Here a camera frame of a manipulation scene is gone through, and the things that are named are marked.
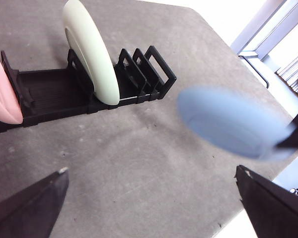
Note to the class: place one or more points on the pink round plate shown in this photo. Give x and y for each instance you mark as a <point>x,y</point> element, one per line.
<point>0,99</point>

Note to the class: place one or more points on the pale window frame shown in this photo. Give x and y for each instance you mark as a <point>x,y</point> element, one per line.
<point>253,29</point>

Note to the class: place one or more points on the green round plate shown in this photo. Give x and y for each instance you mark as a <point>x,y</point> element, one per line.
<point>94,62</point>

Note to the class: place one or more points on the black plastic dish rack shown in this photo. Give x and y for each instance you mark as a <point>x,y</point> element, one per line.
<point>52,94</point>

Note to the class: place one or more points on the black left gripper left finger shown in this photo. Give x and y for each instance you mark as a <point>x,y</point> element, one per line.
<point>27,213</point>

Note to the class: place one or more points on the black metal tube frame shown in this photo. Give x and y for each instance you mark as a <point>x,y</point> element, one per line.
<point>259,73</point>

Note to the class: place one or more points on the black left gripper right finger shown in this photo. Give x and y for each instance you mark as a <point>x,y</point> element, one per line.
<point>275,213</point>

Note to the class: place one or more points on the blue round plate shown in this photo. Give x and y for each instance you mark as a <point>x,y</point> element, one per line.
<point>226,119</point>

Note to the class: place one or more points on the grey slatted panel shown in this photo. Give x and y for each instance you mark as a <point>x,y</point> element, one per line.
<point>295,81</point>

